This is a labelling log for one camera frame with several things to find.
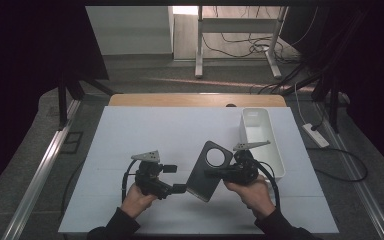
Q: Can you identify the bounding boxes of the white plastic bin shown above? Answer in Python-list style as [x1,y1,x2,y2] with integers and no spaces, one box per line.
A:
[239,107,286,183]

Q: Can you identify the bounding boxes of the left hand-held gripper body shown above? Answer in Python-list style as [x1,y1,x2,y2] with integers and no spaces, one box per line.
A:
[130,150,174,200]

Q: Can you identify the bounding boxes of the white power strip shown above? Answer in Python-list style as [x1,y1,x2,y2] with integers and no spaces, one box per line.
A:
[302,123,330,149]

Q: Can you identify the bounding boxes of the white cabinet panel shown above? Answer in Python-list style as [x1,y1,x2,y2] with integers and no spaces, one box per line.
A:
[85,5,175,56]

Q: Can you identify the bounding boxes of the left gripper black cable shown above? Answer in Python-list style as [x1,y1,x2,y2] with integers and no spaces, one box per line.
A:
[121,159,139,204]

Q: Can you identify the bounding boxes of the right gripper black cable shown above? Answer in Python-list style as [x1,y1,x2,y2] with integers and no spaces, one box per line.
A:
[255,161,281,212]

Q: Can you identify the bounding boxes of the white desk frame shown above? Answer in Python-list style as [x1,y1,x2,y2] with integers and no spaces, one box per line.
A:
[194,5,290,80]

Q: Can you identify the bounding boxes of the white board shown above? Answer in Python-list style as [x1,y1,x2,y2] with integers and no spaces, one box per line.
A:
[58,105,340,235]

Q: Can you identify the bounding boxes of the person's right hand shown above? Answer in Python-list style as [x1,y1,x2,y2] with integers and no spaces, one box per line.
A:
[223,174,277,221]

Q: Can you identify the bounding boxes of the black curtain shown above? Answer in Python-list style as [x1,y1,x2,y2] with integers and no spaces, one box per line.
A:
[279,5,384,183]
[0,0,110,203]

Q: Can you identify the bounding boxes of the wooden table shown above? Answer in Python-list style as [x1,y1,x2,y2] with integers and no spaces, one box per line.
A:
[108,93,288,108]

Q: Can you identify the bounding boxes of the black power cable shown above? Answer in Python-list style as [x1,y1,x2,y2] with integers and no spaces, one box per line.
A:
[306,146,370,183]

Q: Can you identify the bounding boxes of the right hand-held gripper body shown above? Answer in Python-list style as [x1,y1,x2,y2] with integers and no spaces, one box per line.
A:
[228,140,271,186]

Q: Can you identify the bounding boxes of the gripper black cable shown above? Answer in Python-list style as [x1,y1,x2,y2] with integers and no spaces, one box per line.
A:
[255,161,281,212]
[121,159,139,204]

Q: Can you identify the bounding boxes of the aluminium floor rail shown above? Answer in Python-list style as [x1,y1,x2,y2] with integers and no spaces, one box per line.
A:
[0,99,82,240]
[314,101,384,240]

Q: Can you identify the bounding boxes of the black metal stand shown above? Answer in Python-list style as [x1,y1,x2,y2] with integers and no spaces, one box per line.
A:
[57,71,116,132]
[311,71,342,134]

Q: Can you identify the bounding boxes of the person's left hand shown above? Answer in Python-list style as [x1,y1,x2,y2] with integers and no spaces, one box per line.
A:
[120,182,158,219]

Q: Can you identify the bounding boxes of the tangle of floor cables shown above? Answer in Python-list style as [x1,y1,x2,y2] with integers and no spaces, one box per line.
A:
[201,5,303,64]

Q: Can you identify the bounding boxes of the thin white cable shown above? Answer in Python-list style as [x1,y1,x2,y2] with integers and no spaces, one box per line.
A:
[294,91,311,126]

